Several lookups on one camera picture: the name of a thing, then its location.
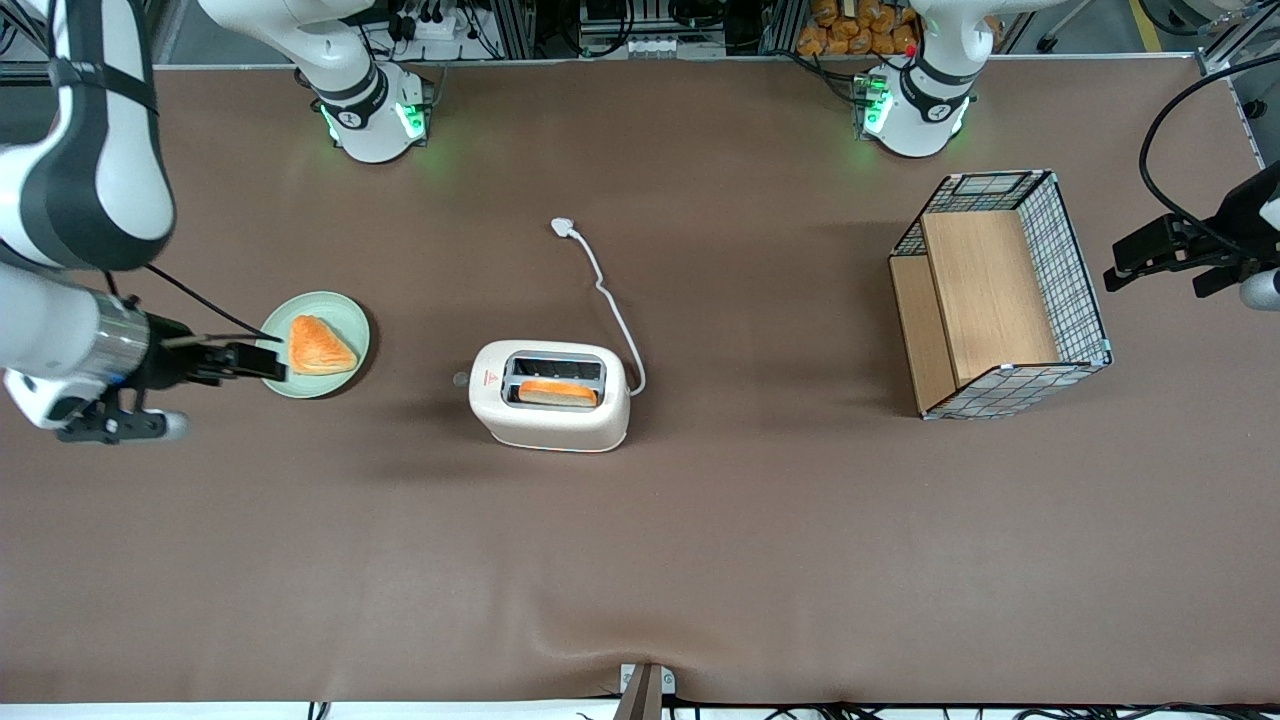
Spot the pale green plate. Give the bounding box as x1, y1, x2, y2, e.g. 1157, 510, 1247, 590
254, 291, 372, 400

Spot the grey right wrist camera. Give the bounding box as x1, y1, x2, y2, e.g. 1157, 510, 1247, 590
55, 390, 190, 446

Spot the bag of bread rolls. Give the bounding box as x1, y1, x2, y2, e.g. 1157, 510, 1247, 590
796, 0, 922, 58

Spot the white toaster cord with plug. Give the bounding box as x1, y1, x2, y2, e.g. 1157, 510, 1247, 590
550, 217, 648, 397

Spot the white two-slot toaster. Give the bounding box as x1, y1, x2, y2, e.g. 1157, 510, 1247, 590
467, 340, 632, 453

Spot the wooden stepped shelf insert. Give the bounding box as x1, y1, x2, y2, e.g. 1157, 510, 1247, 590
889, 209, 1062, 414

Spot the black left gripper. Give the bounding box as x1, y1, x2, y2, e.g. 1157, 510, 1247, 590
1104, 160, 1280, 299

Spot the wire mesh basket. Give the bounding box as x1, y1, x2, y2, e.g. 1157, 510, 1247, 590
888, 169, 1114, 422

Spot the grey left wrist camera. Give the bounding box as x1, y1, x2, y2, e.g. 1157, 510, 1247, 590
1238, 267, 1280, 312

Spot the triangular orange pastry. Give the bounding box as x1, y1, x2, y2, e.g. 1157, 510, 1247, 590
288, 314, 359, 377

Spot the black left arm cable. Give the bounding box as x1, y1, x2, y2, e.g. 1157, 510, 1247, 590
1139, 52, 1280, 251

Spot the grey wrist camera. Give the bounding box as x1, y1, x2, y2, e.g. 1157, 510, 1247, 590
1238, 267, 1280, 312
55, 390, 190, 446

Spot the white power strip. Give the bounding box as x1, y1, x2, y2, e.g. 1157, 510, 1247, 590
393, 8, 473, 42

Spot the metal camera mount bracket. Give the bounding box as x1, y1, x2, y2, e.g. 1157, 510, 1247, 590
614, 662, 677, 720

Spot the toast slice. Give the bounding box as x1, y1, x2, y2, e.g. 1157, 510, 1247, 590
516, 378, 600, 408

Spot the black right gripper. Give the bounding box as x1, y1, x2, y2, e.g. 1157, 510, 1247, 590
146, 314, 289, 392

